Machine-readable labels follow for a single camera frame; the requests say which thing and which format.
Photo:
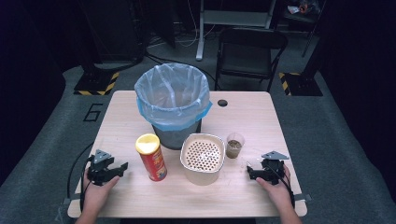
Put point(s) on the black base with hazard stripes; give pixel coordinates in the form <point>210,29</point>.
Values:
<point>96,84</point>
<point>302,85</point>

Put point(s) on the black folding chair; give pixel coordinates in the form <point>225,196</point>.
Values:
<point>249,59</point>

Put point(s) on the clear plastic cup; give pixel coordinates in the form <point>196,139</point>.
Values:
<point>235,146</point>

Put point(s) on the person's left hand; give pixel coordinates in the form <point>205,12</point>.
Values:
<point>95,196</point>

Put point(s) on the grey table foot bracket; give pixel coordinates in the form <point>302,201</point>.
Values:
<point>303,197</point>
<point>67,202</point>

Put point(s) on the translucent blue trash bag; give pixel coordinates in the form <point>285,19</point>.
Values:
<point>172,93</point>

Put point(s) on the beige container with perforated strainer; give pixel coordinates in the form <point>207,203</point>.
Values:
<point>202,157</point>

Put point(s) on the dark mesh trash bin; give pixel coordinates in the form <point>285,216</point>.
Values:
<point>174,138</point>

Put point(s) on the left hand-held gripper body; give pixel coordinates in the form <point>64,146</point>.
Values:
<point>99,169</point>

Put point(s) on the white metal desk frame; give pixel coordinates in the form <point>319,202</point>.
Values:
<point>232,17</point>

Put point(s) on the black equipment stand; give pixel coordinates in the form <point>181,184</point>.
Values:
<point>112,31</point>

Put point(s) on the person's right hand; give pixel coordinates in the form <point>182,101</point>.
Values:
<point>280,194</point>

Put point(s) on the dark cart with items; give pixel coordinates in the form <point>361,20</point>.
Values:
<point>303,15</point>

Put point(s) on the red chip can yellow lid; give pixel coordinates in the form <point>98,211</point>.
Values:
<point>152,158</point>

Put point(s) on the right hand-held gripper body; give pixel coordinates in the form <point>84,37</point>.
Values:
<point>274,171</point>

